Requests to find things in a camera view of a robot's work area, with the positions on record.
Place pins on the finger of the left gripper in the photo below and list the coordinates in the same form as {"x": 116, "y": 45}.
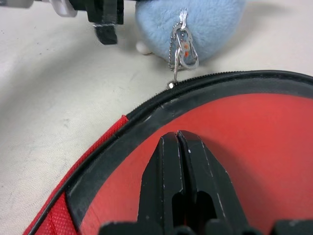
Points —
{"x": 106, "y": 34}

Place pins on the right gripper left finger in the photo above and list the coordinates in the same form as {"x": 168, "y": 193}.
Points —
{"x": 161, "y": 176}

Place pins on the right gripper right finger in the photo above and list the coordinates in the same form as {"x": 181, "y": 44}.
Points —
{"x": 207, "y": 171}

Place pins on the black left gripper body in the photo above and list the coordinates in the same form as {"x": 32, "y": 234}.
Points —
{"x": 105, "y": 11}

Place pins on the red table tennis paddle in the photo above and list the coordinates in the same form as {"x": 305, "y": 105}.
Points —
{"x": 244, "y": 137}

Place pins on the black red paddle case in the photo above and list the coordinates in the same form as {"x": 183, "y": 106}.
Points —
{"x": 110, "y": 156}

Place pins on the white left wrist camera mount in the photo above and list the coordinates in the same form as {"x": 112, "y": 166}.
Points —
{"x": 62, "y": 8}

